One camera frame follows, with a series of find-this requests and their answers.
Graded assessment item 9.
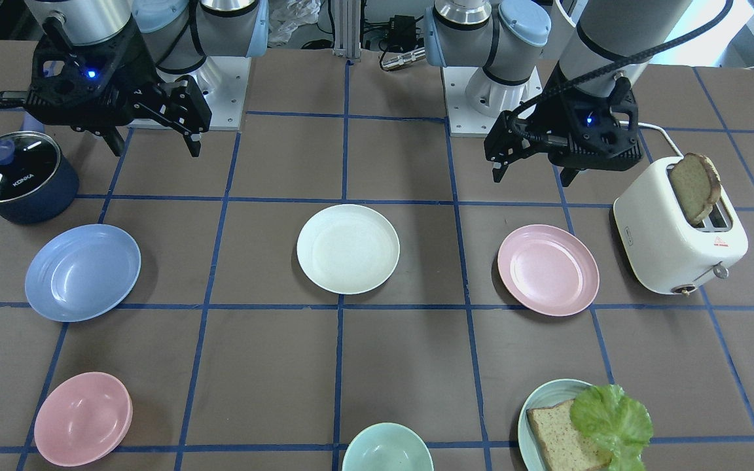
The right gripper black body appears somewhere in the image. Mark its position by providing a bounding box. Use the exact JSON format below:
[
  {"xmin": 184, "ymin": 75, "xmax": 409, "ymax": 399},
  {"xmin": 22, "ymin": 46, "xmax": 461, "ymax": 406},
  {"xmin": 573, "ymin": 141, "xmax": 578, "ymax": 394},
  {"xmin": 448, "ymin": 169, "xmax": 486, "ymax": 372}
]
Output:
[{"xmin": 22, "ymin": 13, "xmax": 213, "ymax": 138}]

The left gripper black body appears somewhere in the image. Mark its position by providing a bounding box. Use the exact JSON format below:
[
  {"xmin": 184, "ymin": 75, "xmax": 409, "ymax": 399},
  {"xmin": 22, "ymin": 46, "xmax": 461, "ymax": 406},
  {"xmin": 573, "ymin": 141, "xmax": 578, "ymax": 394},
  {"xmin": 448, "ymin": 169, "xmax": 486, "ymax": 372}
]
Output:
[{"xmin": 484, "ymin": 75, "xmax": 643, "ymax": 172}]

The pink plate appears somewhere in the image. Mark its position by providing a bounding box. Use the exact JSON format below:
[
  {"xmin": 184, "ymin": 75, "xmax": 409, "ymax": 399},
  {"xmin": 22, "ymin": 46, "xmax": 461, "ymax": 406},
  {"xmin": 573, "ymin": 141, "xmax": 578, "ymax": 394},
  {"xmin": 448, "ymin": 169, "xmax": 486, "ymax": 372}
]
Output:
[{"xmin": 496, "ymin": 224, "xmax": 600, "ymax": 317}]

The blue plate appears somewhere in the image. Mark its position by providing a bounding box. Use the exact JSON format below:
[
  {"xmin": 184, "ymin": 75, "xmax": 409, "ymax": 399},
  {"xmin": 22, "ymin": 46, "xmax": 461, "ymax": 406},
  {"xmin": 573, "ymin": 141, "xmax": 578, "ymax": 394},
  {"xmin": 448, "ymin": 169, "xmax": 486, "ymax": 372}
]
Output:
[{"xmin": 24, "ymin": 224, "xmax": 143, "ymax": 323}]

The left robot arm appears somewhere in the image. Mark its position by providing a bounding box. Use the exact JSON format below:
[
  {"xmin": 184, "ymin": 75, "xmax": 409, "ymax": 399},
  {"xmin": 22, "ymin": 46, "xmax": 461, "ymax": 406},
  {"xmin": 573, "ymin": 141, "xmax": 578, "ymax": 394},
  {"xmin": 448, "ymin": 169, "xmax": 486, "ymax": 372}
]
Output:
[{"xmin": 423, "ymin": 1, "xmax": 689, "ymax": 186}]

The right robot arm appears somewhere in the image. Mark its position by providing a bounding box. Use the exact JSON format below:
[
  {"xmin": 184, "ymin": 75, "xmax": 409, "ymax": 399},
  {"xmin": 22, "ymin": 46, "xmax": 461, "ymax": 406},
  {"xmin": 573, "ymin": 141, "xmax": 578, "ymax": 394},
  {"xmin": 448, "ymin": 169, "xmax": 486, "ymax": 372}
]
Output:
[{"xmin": 17, "ymin": 1, "xmax": 270, "ymax": 158}]

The dark blue saucepan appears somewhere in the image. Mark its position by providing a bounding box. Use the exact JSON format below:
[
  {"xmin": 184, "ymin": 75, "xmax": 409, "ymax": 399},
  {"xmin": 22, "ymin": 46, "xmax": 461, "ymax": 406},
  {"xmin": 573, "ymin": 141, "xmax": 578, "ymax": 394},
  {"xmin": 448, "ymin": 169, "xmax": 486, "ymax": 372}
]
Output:
[{"xmin": 0, "ymin": 131, "xmax": 80, "ymax": 224}]

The glass saucepan lid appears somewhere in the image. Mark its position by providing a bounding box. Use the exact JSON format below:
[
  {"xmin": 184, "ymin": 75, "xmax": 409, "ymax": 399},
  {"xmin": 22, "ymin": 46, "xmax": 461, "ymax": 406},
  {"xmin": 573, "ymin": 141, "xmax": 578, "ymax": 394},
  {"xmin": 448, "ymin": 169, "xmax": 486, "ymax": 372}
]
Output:
[{"xmin": 0, "ymin": 131, "xmax": 63, "ymax": 202}]

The toast slice in toaster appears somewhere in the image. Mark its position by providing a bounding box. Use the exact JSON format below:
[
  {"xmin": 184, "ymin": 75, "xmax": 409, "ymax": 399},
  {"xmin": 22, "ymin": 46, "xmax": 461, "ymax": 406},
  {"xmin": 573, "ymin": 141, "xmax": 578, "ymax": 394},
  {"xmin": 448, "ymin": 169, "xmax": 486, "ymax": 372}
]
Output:
[{"xmin": 668, "ymin": 152, "xmax": 722, "ymax": 226}]

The white toaster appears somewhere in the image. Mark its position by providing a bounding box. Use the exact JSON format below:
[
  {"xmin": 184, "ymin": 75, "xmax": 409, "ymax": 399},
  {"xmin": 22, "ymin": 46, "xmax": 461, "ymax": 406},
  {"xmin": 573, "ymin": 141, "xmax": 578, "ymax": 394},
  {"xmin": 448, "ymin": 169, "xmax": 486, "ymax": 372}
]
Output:
[{"xmin": 611, "ymin": 157, "xmax": 749, "ymax": 294}]

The cream white plate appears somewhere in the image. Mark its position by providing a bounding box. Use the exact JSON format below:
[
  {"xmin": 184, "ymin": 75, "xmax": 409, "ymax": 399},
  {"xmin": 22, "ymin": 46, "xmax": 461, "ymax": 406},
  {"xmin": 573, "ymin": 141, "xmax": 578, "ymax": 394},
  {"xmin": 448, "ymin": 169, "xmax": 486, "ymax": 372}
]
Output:
[{"xmin": 296, "ymin": 205, "xmax": 401, "ymax": 295}]

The mint green plate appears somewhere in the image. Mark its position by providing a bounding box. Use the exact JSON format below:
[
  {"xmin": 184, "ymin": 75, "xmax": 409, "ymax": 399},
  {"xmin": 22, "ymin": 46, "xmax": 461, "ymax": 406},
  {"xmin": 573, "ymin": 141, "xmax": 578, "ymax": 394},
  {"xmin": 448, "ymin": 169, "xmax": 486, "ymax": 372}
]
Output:
[{"xmin": 516, "ymin": 379, "xmax": 592, "ymax": 470}]

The green lettuce leaf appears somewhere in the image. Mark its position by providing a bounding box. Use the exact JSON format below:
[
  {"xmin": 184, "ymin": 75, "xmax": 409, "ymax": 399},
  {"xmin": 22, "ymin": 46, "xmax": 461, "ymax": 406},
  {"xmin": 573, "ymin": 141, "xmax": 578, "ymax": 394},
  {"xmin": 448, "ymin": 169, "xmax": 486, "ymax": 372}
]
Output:
[{"xmin": 569, "ymin": 384, "xmax": 653, "ymax": 470}]

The bread slice on plate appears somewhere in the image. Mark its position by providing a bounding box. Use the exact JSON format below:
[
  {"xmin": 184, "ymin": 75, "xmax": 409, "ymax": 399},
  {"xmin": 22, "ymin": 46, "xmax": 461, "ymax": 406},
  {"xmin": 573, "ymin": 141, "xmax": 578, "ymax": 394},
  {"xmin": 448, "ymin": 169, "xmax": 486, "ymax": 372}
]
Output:
[{"xmin": 527, "ymin": 399, "xmax": 611, "ymax": 470}]

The pink bowl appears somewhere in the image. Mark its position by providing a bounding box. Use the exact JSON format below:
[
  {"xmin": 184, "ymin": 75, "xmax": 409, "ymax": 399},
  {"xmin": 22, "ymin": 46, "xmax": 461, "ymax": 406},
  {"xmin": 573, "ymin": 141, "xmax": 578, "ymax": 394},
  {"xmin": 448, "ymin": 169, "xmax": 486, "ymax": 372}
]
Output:
[{"xmin": 33, "ymin": 372, "xmax": 134, "ymax": 467}]

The mint green bowl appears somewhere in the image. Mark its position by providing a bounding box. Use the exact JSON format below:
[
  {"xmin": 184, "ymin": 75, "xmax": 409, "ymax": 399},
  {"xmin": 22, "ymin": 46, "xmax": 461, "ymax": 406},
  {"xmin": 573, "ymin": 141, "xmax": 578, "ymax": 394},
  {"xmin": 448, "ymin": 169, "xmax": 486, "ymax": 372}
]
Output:
[{"xmin": 341, "ymin": 423, "xmax": 435, "ymax": 470}]

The white toaster power cable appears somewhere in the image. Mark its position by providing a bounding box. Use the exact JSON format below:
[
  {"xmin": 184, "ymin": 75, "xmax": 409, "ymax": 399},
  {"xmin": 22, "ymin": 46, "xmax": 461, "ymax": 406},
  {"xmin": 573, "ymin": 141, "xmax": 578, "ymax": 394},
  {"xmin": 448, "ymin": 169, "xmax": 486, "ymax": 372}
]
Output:
[{"xmin": 636, "ymin": 122, "xmax": 684, "ymax": 158}]

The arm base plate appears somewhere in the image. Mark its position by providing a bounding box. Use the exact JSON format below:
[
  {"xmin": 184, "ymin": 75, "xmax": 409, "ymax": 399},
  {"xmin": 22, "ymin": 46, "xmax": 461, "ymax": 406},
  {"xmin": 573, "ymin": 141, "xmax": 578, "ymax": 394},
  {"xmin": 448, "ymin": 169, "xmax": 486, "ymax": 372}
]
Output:
[
  {"xmin": 442, "ymin": 67, "xmax": 542, "ymax": 137},
  {"xmin": 190, "ymin": 56, "xmax": 252, "ymax": 131}
]

